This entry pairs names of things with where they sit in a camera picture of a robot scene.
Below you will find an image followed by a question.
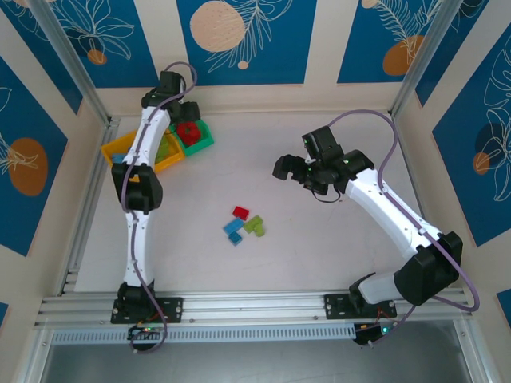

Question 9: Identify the green plastic bin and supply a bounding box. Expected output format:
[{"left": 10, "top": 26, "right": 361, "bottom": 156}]
[{"left": 167, "top": 117, "right": 216, "bottom": 157}]

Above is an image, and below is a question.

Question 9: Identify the black controller board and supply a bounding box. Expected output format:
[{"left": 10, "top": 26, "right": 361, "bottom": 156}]
[
  {"left": 127, "top": 323, "right": 167, "bottom": 342},
  {"left": 354, "top": 323, "right": 394, "bottom": 346}
]

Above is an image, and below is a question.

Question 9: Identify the grey metal panel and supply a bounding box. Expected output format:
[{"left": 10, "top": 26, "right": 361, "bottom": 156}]
[{"left": 39, "top": 342, "right": 472, "bottom": 383}]

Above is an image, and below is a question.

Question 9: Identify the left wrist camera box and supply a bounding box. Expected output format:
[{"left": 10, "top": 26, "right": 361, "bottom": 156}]
[{"left": 158, "top": 70, "right": 185, "bottom": 97}]

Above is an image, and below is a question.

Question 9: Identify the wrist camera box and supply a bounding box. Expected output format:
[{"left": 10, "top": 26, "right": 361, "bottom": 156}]
[
  {"left": 158, "top": 70, "right": 185, "bottom": 97},
  {"left": 301, "top": 125, "right": 345, "bottom": 161}
]

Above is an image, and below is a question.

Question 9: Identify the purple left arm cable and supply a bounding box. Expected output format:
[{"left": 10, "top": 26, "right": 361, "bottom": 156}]
[{"left": 121, "top": 61, "right": 199, "bottom": 356}]

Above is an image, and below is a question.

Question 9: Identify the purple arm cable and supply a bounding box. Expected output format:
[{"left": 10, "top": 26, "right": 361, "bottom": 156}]
[
  {"left": 329, "top": 109, "right": 480, "bottom": 348},
  {"left": 121, "top": 61, "right": 199, "bottom": 356}
]

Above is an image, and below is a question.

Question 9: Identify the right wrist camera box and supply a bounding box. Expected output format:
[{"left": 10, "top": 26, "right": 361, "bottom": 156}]
[{"left": 301, "top": 125, "right": 345, "bottom": 161}]

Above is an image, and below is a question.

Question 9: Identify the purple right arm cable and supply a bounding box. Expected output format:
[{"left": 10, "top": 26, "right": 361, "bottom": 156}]
[{"left": 329, "top": 109, "right": 480, "bottom": 348}]

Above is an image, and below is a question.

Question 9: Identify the aluminium side rail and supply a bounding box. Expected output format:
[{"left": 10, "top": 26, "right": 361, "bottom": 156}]
[
  {"left": 58, "top": 117, "right": 121, "bottom": 297},
  {"left": 390, "top": 115, "right": 450, "bottom": 289}
]

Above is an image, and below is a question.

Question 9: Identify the aluminium frame post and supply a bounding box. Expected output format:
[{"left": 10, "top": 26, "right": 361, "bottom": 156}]
[
  {"left": 27, "top": 0, "right": 115, "bottom": 127},
  {"left": 390, "top": 0, "right": 468, "bottom": 120}
]

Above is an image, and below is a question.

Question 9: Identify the aluminium frame rail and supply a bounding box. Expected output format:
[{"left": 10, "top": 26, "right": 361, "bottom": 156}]
[{"left": 34, "top": 287, "right": 475, "bottom": 331}]

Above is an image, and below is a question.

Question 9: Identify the white slotted cable duct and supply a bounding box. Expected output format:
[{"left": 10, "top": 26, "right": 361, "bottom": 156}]
[{"left": 50, "top": 322, "right": 357, "bottom": 345}]

